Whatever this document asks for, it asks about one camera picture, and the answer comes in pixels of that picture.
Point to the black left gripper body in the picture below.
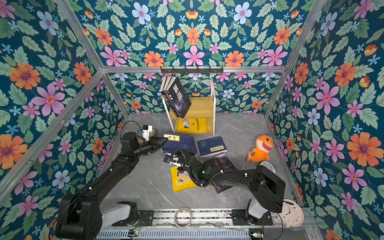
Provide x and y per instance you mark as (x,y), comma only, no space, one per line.
(148,147)

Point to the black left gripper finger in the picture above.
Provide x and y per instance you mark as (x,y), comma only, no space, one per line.
(161,139)
(158,145)

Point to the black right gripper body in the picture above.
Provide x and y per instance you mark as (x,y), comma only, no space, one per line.
(183,153)

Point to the blue yijing book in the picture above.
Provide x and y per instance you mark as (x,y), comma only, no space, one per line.
(179,141)

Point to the navy book small label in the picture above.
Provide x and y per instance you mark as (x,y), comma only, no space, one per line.
(211,147)

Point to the black wolf cover book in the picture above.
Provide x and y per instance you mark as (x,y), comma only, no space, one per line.
(183,101)

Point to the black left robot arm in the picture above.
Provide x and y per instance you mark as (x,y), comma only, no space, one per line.
(80,216)

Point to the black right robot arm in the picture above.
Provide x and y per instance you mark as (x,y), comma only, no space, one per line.
(267,188)

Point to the yellow cartoon cover book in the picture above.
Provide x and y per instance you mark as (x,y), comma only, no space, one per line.
(181,180)

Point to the yellow book in shelf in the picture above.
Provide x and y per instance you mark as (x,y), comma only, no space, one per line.
(192,126)

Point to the black book on shelf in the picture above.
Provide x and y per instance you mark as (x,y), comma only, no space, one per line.
(167,96)

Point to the clear tape roll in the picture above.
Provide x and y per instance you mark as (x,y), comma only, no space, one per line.
(183,218)

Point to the orange shark plush toy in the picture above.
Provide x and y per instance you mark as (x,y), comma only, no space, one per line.
(264,145)

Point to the white alarm clock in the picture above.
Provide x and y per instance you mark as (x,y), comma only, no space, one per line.
(270,166)

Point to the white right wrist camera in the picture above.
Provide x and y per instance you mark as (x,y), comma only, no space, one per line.
(169,159)

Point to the wooden white-frame bookshelf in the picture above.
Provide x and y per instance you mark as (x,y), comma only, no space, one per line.
(202,107)

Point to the black hook rail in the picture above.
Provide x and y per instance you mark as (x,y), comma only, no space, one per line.
(188,70)

